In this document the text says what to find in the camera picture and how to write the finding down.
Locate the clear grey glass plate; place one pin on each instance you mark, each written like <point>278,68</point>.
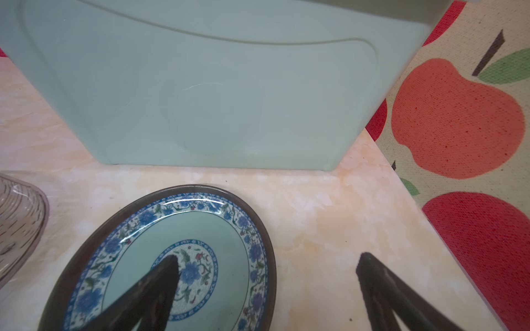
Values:
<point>24,215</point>

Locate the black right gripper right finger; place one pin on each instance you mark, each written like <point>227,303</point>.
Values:
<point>388,298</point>

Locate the mint green plastic bin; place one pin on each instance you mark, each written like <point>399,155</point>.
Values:
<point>236,84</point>

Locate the small blue floral plate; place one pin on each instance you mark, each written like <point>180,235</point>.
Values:
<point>227,270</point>

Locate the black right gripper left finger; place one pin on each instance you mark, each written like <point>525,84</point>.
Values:
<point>146,305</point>

